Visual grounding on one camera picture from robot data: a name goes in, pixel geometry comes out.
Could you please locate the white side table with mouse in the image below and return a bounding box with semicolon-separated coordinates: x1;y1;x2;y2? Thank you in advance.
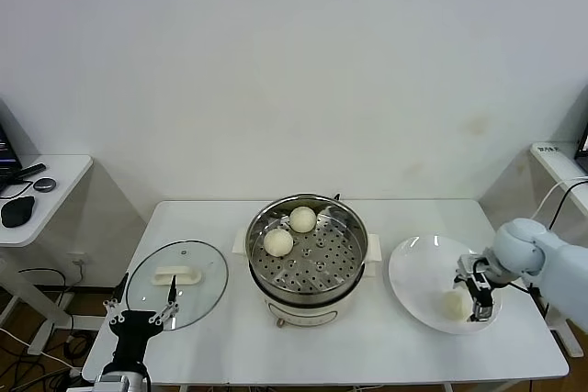
0;154;94;356

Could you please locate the white hanging cable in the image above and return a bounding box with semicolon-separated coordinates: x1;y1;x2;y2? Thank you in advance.
531;178;588;224

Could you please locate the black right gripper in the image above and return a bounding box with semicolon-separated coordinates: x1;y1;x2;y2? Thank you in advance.
452;259;497;322

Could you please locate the black looped floor cable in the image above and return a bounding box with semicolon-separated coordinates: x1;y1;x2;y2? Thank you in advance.
17;267;77;295

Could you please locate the white wall outlet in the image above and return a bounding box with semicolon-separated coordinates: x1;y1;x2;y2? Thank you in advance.
68;252;90;283

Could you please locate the dark laptop screen edge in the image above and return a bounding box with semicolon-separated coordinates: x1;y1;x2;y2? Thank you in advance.
573;120;588;166

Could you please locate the stainless steel steamer basket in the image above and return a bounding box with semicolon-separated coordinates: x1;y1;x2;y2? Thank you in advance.
245;193;369;304

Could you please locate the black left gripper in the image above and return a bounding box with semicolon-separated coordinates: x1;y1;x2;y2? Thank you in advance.
103;272;180;361

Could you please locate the black laptop with lit screen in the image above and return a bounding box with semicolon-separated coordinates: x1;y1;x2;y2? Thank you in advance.
0;100;25;191

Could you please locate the white side table with label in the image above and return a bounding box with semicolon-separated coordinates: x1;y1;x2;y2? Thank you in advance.
531;141;588;359

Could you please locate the thin black desk cable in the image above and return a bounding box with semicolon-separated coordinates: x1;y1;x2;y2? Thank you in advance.
0;179;33;201

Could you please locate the glass lid with cream handle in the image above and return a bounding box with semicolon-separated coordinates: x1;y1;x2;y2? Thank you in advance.
126;239;230;331

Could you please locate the black floor cable bundle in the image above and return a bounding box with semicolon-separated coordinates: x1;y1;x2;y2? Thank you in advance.
0;331;93;392

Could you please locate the white steamed baozi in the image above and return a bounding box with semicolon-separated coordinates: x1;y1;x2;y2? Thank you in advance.
263;228;294;258
442;290;472;321
288;206;318;234

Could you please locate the black remote stick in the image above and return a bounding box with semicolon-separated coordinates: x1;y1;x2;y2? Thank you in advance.
17;162;47;178

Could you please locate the cream electric cooker pot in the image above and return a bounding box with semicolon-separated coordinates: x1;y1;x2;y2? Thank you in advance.
232;224;383;330

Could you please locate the white floor cable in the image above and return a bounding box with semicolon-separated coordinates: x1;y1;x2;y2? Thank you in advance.
0;327;85;372

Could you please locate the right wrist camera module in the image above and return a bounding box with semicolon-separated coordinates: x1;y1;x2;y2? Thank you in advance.
456;253;480;276

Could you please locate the black computer mouse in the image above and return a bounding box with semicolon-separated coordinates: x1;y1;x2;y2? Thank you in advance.
0;196;37;229

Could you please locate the white round plate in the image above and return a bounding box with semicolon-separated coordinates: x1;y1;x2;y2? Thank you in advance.
388;234;503;336

